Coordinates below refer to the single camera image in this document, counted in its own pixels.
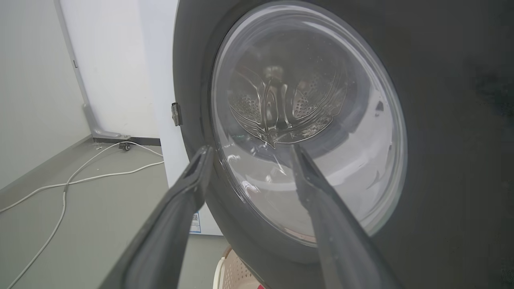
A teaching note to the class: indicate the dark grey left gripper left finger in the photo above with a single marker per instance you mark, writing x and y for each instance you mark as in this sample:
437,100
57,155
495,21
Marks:
160,237

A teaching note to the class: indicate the beige perforated laundry basket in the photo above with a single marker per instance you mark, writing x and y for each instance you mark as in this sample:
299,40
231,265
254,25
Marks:
235,275

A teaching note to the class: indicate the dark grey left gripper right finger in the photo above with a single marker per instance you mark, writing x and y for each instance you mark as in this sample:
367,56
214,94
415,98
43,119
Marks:
341,241

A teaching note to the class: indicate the grey door latch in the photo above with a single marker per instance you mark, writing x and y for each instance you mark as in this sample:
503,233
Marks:
176,114

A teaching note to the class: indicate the small black caster wheel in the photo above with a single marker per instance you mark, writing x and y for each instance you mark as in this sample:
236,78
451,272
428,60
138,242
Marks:
125,146

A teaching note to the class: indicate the blue white label sticker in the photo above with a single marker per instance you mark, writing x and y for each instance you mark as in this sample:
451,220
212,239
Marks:
195,223

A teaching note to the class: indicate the grey partition frame with caster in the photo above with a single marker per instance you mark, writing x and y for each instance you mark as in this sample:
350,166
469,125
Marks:
86,108

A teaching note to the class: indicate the dark grey washing machine door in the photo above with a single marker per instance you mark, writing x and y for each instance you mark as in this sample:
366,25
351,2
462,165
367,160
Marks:
441,140

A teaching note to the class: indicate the white washing machine body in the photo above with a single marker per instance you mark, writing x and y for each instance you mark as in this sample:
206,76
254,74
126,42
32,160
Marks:
168,80

